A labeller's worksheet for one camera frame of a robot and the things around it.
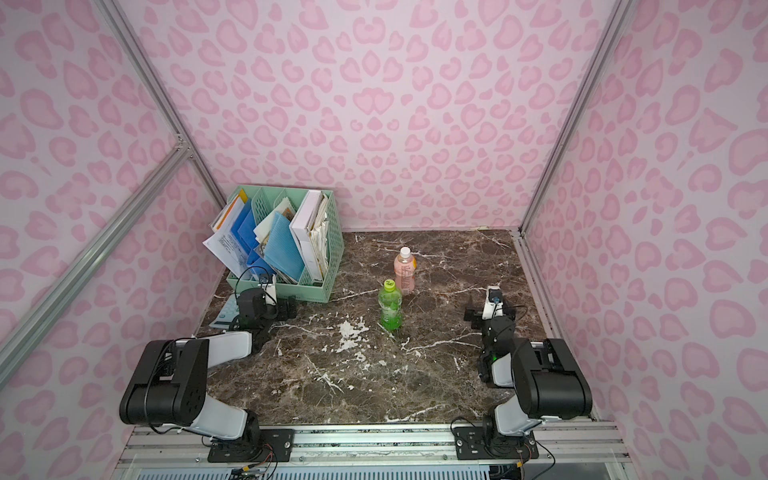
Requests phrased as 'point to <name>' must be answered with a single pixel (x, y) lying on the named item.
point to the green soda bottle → (390, 301)
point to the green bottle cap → (389, 285)
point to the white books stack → (309, 226)
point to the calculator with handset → (226, 314)
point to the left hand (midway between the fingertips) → (278, 292)
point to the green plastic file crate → (266, 201)
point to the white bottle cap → (405, 252)
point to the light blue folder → (282, 251)
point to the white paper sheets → (224, 243)
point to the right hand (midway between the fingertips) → (488, 295)
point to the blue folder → (243, 230)
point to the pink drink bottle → (404, 271)
